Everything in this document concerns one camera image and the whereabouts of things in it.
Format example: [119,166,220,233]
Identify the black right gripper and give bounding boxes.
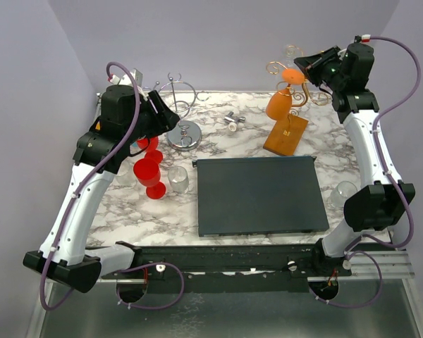
[295,46,346,92]

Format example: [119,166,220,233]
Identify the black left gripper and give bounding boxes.
[125,89,180,144]

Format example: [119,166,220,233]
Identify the orange plastic wine glass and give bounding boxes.
[266,68,305,121]

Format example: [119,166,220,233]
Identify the red plastic wine glass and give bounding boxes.
[133,158,166,199]

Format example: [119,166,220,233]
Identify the clear ribbed wine glass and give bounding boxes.
[168,166,189,194]

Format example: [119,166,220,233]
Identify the clear textured wine glass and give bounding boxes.
[116,169,134,187]

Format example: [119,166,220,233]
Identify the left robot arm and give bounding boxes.
[23,84,180,293]

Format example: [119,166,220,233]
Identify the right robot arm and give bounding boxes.
[294,37,415,276]

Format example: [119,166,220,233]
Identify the chrome wine glass rack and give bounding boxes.
[152,73,202,151]

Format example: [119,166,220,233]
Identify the clear glass on gold rack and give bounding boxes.
[283,45,303,69]

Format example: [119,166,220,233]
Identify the small chrome metal fitting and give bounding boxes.
[223,111,246,124]

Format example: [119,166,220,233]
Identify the dark grey flat box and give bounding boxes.
[192,156,329,237]

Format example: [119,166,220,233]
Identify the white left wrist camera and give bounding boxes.
[108,68,143,92]

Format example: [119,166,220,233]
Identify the gold wire wooden-base rack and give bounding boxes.
[263,54,331,156]

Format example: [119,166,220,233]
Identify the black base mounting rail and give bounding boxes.
[94,242,353,295]

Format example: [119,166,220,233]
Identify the aluminium extrusion rail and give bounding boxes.
[350,251,415,280]

